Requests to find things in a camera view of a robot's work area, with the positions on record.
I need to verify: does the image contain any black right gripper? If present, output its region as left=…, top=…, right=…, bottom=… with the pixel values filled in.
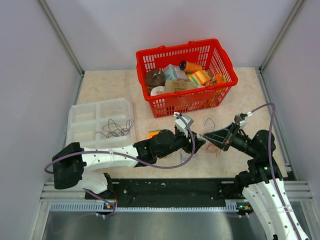
left=202, top=121, right=258, bottom=157

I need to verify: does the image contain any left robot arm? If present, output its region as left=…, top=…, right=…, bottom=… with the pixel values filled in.
left=52, top=128, right=205, bottom=199

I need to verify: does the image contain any red plastic basket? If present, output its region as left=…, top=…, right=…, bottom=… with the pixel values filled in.
left=135, top=38, right=238, bottom=118

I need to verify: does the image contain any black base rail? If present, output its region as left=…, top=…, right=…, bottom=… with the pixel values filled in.
left=99, top=178, right=244, bottom=208

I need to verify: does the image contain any dark purple wire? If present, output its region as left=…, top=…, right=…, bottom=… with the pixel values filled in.
left=94, top=118, right=136, bottom=139

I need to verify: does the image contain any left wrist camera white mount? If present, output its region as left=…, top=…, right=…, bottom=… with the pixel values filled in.
left=173, top=112, right=194, bottom=137

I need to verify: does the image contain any brown round object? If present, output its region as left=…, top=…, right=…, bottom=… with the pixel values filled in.
left=145, top=69, right=166, bottom=88

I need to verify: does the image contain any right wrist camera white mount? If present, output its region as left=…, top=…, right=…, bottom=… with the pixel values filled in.
left=234, top=111, right=253, bottom=130

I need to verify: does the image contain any yellow green striped sponge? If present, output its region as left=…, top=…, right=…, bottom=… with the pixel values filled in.
left=188, top=70, right=212, bottom=86

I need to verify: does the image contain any teal white box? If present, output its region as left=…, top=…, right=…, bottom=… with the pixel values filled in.
left=163, top=64, right=188, bottom=81

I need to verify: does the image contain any white tape roll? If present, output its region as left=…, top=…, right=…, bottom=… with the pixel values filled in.
left=150, top=86, right=165, bottom=97

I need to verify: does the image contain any orange yellow sponge pack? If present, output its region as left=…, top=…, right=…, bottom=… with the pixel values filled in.
left=147, top=129, right=161, bottom=139

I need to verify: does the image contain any coloured wire bundle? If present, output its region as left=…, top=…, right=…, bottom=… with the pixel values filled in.
left=178, top=117, right=223, bottom=161

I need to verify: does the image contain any brown cardboard box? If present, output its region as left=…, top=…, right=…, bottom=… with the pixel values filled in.
left=164, top=80, right=196, bottom=93

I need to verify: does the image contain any clear plastic compartment tray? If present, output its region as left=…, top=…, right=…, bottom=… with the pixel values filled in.
left=65, top=98, right=136, bottom=149

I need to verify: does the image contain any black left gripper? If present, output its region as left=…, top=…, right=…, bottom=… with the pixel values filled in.
left=156, top=129, right=205, bottom=159

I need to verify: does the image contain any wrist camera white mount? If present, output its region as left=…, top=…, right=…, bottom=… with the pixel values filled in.
left=234, top=111, right=253, bottom=130
left=173, top=112, right=194, bottom=137

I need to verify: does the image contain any orange bottle dark cap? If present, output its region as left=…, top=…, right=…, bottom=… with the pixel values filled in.
left=179, top=60, right=203, bottom=73

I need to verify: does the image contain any orange small packet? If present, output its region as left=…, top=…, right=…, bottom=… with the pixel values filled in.
left=211, top=73, right=226, bottom=85

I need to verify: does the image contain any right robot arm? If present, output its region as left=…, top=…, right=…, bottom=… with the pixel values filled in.
left=203, top=123, right=309, bottom=240

